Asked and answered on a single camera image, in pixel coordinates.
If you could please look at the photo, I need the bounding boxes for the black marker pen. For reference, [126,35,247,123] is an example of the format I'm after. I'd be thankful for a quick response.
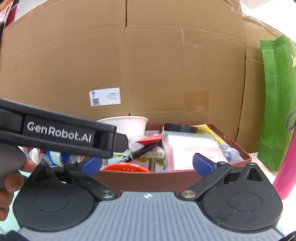
[119,141,160,163]

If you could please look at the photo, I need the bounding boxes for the red tube of cream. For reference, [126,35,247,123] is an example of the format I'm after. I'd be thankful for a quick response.
[137,133,162,146]

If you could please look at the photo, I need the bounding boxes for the black electrical tape roll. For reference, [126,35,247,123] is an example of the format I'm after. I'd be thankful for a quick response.
[163,123,198,133]

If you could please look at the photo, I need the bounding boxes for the person left hand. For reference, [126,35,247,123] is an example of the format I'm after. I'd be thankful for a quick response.
[0,158,36,221]

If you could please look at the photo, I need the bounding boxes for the white ribbed paper bowl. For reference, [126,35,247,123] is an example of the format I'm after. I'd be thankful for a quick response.
[97,116,149,141]

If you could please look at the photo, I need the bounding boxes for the orange plastic item in box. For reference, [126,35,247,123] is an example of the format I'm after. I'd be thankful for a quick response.
[103,163,149,173]

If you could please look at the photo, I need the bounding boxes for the green white packets in box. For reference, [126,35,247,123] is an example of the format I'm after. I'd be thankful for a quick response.
[103,142,165,172]

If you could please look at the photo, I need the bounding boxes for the brown cardboard storage box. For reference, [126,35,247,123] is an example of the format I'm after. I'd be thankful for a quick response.
[93,123,252,196]

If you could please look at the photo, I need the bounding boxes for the clear plastic bag in box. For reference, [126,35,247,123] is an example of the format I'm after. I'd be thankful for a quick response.
[162,124,243,171]

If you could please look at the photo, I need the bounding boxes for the white shipping label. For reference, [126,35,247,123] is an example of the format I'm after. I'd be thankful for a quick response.
[89,87,121,106]

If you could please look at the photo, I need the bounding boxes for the pink water bottle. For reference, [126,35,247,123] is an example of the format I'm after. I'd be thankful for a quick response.
[273,132,296,200]

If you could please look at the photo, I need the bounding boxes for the green non-woven bag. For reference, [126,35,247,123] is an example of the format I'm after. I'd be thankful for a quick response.
[258,35,295,172]

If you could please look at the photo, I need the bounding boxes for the large cardboard box wall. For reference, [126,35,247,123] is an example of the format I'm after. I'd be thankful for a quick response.
[1,1,276,153]

